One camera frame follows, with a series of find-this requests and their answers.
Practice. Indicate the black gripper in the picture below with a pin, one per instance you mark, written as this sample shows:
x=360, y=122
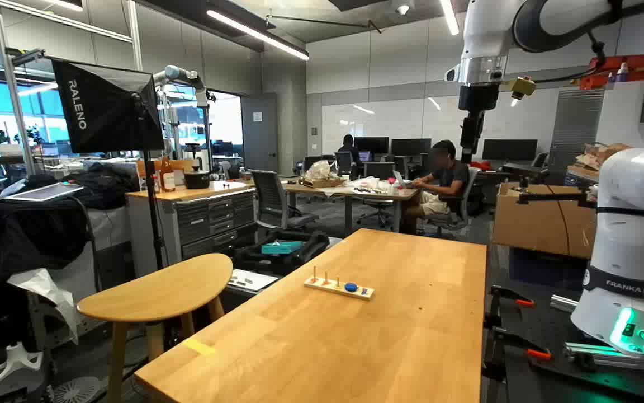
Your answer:
x=480, y=100

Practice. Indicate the blue disc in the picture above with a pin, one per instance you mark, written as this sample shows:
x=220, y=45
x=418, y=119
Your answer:
x=351, y=286

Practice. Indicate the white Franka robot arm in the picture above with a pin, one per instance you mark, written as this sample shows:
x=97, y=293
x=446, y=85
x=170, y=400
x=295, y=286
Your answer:
x=635, y=224

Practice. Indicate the wooden peg rack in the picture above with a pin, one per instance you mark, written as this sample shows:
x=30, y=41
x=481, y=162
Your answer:
x=337, y=286

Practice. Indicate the black computer monitor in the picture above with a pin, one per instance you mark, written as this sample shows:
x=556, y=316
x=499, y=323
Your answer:
x=511, y=149
x=372, y=145
x=413, y=145

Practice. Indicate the seated person in dark shirt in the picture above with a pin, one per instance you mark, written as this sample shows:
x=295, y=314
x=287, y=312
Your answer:
x=446, y=182

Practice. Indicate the large cardboard box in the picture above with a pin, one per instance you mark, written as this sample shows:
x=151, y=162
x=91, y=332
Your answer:
x=542, y=220

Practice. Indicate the person in dark clothes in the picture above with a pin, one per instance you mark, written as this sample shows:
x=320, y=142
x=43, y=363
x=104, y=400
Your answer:
x=347, y=152

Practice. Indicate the wooden office desk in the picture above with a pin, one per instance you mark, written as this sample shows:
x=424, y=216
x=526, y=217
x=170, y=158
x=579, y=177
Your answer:
x=351, y=195

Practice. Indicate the white plastic bag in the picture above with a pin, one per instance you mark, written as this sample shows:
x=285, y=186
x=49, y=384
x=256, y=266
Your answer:
x=323, y=172

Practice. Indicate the grey office chair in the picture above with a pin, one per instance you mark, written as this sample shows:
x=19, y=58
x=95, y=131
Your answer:
x=269, y=198

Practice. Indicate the grey door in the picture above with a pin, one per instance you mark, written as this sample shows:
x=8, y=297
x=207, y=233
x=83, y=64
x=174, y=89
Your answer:
x=259, y=132

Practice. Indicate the black bag with teal item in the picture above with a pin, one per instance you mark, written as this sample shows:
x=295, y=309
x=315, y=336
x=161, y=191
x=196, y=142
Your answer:
x=285, y=250

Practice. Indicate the grey drawer cabinet wooden top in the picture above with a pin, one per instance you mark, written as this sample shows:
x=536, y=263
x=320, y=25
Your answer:
x=201, y=220

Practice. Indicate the black light stand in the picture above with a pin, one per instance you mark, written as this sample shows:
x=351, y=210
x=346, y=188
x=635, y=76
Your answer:
x=153, y=208

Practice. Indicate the yellow tape strip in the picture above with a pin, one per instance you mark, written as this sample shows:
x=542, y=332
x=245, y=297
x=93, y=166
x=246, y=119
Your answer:
x=200, y=347

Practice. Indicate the round wooden side table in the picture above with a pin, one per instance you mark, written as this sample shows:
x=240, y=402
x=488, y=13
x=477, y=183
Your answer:
x=160, y=290

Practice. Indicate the black softbox light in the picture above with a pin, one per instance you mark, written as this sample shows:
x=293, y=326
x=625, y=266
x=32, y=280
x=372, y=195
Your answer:
x=110, y=107

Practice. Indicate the black jacket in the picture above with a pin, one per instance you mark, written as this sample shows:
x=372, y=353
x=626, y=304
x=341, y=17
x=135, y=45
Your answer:
x=17, y=246

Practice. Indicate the wall whiteboard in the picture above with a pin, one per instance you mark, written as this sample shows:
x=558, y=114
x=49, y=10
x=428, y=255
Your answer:
x=389, y=117

